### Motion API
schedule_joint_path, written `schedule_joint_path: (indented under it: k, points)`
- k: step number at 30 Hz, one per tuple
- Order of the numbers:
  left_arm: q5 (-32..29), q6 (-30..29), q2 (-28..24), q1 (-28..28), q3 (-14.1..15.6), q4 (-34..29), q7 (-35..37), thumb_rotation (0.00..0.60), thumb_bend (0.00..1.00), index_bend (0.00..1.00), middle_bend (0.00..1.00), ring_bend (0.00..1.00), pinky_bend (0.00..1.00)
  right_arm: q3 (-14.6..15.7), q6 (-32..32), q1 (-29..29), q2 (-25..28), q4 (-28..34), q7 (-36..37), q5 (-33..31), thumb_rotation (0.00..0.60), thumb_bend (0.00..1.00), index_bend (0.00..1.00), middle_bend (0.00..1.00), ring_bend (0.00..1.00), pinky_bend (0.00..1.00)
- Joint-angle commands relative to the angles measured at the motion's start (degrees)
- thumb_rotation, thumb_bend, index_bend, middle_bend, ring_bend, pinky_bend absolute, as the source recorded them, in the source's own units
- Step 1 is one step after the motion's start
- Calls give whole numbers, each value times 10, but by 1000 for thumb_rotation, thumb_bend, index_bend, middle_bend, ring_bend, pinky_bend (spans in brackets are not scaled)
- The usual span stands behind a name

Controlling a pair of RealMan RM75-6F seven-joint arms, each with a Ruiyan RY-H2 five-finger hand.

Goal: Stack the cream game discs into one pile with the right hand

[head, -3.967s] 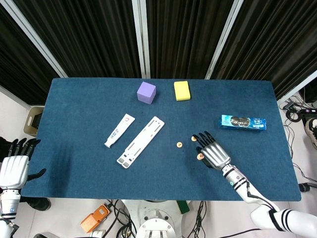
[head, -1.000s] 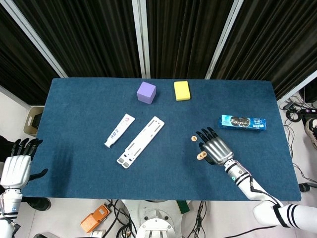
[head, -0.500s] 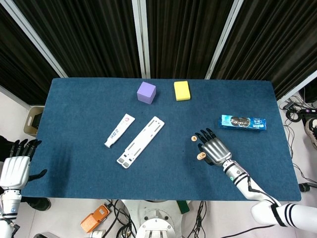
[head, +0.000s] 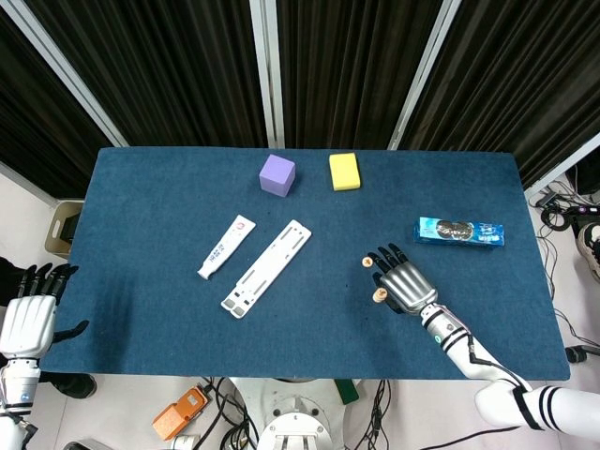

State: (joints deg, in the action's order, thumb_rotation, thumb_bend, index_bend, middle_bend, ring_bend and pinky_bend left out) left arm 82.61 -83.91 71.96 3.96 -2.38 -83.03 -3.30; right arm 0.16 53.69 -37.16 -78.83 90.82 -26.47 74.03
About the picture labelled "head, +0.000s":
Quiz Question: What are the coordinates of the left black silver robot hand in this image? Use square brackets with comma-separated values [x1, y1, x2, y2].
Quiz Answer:
[0, 262, 90, 360]

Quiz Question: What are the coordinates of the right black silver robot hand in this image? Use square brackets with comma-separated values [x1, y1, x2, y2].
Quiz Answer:
[364, 242, 440, 316]

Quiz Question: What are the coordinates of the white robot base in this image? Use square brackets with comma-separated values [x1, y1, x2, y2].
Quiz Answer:
[232, 377, 362, 450]

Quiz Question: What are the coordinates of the blue cookie box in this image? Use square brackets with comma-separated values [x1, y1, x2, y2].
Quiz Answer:
[412, 216, 506, 248]

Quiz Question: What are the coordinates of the black shoe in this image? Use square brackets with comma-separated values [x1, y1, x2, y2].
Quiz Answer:
[39, 373, 98, 400]

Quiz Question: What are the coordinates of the beige plastic bin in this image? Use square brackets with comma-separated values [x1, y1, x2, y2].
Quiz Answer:
[43, 200, 85, 258]

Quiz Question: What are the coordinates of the green block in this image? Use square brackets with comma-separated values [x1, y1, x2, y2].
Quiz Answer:
[333, 378, 361, 405]

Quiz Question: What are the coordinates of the blue felt table cloth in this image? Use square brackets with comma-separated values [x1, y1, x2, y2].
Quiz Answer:
[37, 147, 572, 382]

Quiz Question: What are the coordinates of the yellow sponge block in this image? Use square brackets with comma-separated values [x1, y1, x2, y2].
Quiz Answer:
[328, 152, 365, 192]

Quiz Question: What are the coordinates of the white plastic folding stand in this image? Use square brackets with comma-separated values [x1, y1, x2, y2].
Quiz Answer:
[219, 218, 313, 321]

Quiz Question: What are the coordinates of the purple foam cube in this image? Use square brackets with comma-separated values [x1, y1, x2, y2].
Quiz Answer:
[258, 154, 297, 198]

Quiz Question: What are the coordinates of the orange foot pedal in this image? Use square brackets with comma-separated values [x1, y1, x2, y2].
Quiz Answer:
[151, 385, 209, 442]

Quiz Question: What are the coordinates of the white black sneaker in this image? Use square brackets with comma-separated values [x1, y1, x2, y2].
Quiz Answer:
[577, 222, 600, 284]

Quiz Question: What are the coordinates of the white toothpaste tube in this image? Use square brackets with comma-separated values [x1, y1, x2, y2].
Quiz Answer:
[196, 214, 258, 281]

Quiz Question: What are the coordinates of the black pleated curtain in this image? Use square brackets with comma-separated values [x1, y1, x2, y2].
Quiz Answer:
[397, 0, 600, 189]
[0, 8, 113, 199]
[22, 0, 269, 149]
[276, 0, 444, 150]

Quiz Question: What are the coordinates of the black monitor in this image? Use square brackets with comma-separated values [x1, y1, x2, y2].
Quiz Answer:
[565, 157, 600, 197]

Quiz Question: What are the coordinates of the black coiled cable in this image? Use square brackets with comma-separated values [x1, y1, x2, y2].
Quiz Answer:
[528, 183, 578, 245]

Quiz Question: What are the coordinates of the white frame post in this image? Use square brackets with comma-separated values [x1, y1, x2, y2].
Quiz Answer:
[523, 138, 600, 194]
[0, 0, 129, 148]
[248, 0, 286, 150]
[387, 0, 463, 151]

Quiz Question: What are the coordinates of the black cable bundle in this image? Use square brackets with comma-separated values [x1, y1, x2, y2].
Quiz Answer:
[199, 377, 260, 450]

